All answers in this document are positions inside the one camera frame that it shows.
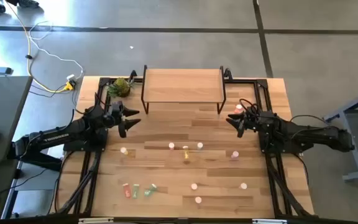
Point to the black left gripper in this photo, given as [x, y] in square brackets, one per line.
[117, 113]

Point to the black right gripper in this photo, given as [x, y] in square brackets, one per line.
[256, 120]

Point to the red medicine bottle white cap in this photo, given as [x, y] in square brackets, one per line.
[238, 108]
[126, 190]

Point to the teal medicine bottle white cap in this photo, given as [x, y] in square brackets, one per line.
[199, 145]
[150, 190]

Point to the pink medicine bottle white cap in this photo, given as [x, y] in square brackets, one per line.
[194, 186]
[171, 145]
[235, 154]
[198, 200]

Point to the green medicine bottle white cap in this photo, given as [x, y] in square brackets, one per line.
[135, 191]

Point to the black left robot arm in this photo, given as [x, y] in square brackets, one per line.
[57, 137]

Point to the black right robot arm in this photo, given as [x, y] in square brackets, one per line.
[315, 133]

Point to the pale yellow medicine bottle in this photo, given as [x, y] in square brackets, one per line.
[186, 152]

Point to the green plant in dark pot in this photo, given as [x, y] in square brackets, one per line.
[120, 87]

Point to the white power adapter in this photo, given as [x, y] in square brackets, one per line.
[71, 77]

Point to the black desk leg beam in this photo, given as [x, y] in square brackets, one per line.
[42, 163]

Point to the silver aluminium bar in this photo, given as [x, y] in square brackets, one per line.
[95, 221]
[269, 221]

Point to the blue-grey metal table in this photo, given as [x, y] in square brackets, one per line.
[353, 143]

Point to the grey desk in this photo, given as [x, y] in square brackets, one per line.
[2, 102]

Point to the black aluminium rig frame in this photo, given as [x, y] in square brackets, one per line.
[244, 81]

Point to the wooden shelf black metal frame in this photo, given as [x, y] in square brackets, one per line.
[182, 85]

